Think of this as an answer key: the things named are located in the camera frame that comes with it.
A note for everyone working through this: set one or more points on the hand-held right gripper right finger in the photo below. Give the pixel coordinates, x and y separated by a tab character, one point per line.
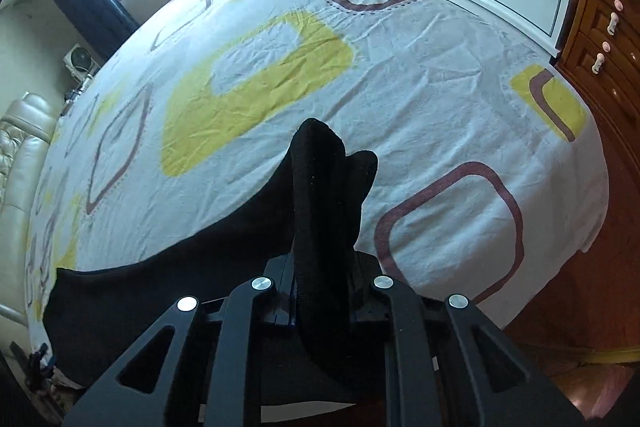
396	312

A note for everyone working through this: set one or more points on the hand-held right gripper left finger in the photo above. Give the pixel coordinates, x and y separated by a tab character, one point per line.
286	302

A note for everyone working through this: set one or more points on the black pants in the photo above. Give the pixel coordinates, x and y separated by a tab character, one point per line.
320	187

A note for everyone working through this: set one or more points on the patterned white bed sheet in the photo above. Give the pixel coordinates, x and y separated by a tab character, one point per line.
410	87

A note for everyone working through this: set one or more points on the beige leather headboard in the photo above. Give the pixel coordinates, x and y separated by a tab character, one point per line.
22	142

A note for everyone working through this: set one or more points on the white round fan heater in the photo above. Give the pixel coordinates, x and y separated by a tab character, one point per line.
80	61

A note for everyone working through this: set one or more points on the brown wooden cabinet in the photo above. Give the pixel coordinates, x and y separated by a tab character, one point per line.
607	57

